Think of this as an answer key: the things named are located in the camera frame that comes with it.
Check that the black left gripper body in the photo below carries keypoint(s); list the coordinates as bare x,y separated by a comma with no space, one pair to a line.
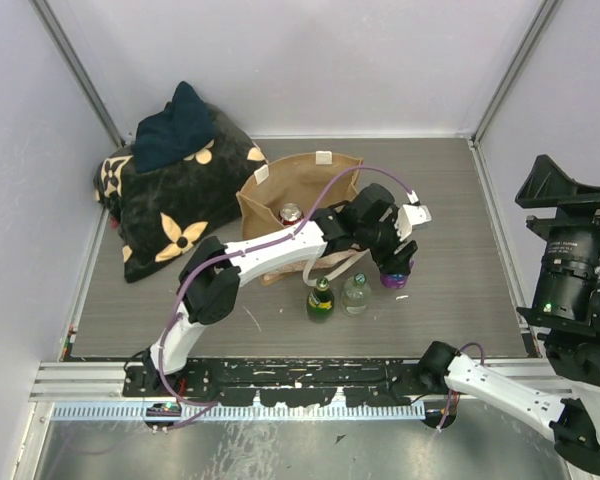
385,256

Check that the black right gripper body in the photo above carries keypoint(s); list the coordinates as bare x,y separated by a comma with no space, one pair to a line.
579,204

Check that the purple Fanta can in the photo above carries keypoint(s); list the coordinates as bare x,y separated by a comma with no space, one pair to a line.
394,281

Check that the clear glass Chang bottle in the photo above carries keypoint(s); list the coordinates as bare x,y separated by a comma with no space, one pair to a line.
355,294

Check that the green Perrier bottle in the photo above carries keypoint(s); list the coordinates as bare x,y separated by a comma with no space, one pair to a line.
320,302

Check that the tan canvas tote bag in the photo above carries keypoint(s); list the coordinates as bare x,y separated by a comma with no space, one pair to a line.
297,179

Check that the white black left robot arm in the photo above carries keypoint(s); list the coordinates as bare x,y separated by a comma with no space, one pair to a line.
210,281

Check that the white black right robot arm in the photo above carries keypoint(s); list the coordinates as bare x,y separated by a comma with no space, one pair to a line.
566,305

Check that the red Coke can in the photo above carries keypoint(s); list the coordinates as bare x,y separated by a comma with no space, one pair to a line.
290,214

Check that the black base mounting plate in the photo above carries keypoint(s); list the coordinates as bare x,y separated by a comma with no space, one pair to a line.
303,382

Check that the black floral cushion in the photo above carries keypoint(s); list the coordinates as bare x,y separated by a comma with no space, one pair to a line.
161,215

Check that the dark blue cloth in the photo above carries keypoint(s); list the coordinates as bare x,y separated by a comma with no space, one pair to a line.
182,128

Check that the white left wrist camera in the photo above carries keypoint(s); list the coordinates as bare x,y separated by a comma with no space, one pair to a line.
411,215

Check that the grey slotted cable duct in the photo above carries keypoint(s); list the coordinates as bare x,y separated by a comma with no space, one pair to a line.
146,411

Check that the aluminium frame rail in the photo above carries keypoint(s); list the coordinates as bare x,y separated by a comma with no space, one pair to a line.
80,381

